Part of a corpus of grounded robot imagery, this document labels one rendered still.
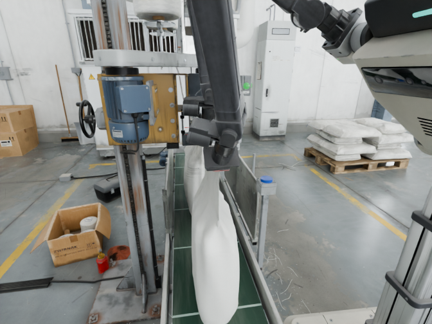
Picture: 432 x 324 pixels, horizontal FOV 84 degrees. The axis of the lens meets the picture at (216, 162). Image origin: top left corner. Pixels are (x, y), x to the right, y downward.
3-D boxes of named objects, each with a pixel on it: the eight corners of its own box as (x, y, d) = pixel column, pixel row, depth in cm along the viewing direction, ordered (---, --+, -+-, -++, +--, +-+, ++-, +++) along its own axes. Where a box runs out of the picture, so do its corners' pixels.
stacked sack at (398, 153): (413, 161, 348) (416, 150, 342) (372, 163, 338) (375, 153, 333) (389, 152, 387) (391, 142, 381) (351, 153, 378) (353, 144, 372)
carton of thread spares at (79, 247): (113, 253, 189) (108, 228, 180) (35, 272, 172) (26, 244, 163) (114, 218, 235) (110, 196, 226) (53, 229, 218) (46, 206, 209)
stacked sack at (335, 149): (377, 154, 335) (380, 145, 329) (335, 157, 323) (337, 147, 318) (356, 146, 374) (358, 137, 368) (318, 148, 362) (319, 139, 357)
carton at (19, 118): (13, 132, 393) (7, 112, 381) (-11, 132, 392) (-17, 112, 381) (34, 126, 440) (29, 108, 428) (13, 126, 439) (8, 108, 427)
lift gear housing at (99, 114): (108, 132, 113) (105, 108, 109) (96, 132, 112) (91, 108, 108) (114, 126, 123) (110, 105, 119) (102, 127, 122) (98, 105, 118)
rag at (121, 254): (128, 263, 179) (127, 259, 178) (101, 266, 177) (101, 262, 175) (132, 244, 199) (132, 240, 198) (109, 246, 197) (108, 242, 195)
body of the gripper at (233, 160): (202, 150, 71) (204, 137, 64) (235, 148, 73) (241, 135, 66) (204, 170, 68) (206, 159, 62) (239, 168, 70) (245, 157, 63)
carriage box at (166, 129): (179, 143, 115) (175, 73, 104) (105, 146, 110) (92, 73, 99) (179, 131, 138) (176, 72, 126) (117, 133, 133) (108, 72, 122)
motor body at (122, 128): (148, 144, 93) (141, 76, 84) (107, 146, 91) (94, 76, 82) (152, 134, 107) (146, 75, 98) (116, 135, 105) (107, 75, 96)
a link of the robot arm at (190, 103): (215, 89, 83) (215, 83, 90) (181, 87, 82) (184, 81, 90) (212, 121, 89) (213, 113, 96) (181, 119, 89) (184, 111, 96)
